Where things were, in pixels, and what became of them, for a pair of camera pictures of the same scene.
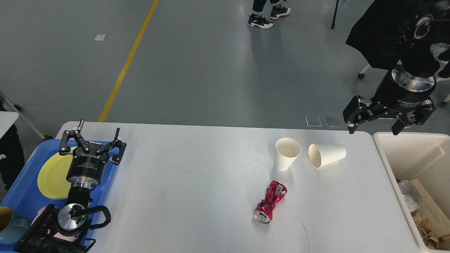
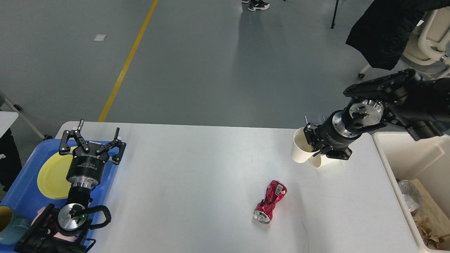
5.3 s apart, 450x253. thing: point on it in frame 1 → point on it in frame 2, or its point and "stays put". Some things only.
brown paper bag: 435,222 stays put
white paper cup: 287,150 → 302,151
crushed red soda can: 276,190 stays put
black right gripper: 399,91 → 333,132
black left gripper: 87,167 stays put
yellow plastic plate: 52,180 stays put
